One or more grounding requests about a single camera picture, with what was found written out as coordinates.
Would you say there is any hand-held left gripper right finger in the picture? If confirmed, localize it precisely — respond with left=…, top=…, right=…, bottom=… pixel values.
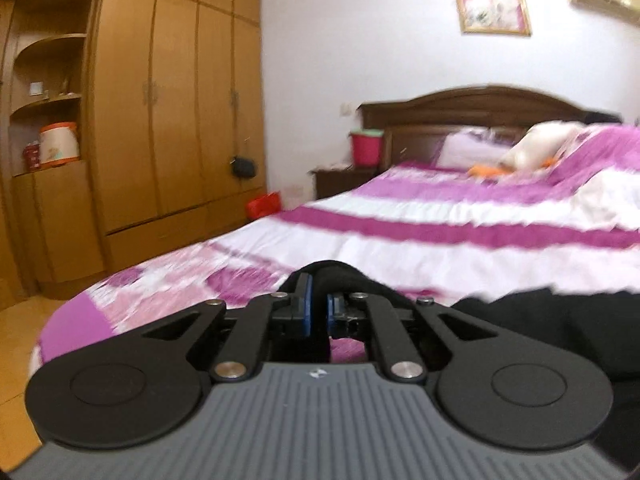
left=326, top=290, right=501, bottom=383

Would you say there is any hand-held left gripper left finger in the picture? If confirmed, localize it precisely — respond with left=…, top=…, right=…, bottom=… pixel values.
left=141, top=272, right=315, bottom=382

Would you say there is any black knit garment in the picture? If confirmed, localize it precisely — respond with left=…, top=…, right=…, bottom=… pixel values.
left=300, top=259, right=640, bottom=471

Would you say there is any floral purple white bedspread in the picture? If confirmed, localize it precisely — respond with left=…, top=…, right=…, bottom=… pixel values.
left=30, top=125, right=640, bottom=376

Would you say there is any red floor item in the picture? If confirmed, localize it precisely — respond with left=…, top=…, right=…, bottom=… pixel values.
left=246, top=192, right=282, bottom=221

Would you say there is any dark wooden nightstand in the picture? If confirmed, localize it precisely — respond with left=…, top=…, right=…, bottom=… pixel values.
left=311, top=164, right=383, bottom=201

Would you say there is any red plastic bucket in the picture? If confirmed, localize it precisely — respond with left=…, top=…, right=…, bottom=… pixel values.
left=349, top=129, right=385, bottom=167

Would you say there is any orange soft item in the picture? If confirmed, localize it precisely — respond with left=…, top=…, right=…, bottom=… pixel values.
left=467, top=162, right=507, bottom=179

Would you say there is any light purple pillow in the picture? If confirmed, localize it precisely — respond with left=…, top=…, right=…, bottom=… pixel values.
left=437, top=127, right=516, bottom=171

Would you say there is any light wooden wardrobe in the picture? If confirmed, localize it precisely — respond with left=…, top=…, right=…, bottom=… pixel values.
left=0, top=0, right=268, bottom=306

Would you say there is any dark wooden headboard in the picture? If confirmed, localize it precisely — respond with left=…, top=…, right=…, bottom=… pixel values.
left=360, top=85, right=621, bottom=171

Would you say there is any white plush toy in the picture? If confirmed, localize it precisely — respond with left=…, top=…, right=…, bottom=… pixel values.
left=500, top=121, right=591, bottom=171

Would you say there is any orange white thermos jug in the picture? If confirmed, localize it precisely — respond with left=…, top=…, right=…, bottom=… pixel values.
left=39, top=121, right=81, bottom=169

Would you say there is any folded purple white quilt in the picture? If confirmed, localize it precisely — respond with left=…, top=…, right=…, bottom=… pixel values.
left=545, top=125, right=640, bottom=233

